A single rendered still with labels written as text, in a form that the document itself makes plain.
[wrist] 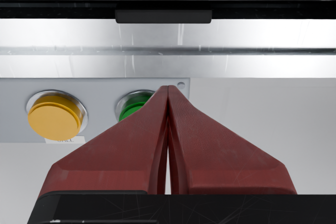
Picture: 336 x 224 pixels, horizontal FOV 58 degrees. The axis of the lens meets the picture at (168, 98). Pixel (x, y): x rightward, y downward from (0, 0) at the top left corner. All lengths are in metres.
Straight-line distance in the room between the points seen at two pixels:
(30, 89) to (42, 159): 0.23
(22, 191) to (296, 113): 0.42
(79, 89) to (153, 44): 0.07
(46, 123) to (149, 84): 0.09
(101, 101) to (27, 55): 0.06
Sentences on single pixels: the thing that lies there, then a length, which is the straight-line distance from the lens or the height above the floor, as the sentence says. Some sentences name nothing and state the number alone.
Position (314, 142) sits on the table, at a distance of 0.46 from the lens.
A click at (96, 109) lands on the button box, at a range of 0.25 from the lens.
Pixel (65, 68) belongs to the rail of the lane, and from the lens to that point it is 0.23.
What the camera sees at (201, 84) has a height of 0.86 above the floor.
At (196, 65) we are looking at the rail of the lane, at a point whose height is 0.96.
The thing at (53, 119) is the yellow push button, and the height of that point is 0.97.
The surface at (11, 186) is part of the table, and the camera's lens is 0.53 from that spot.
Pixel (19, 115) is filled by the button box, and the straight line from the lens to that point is 0.27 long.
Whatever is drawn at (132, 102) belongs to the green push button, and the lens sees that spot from 0.23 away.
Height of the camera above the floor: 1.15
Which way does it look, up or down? 53 degrees down
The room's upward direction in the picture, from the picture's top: 179 degrees clockwise
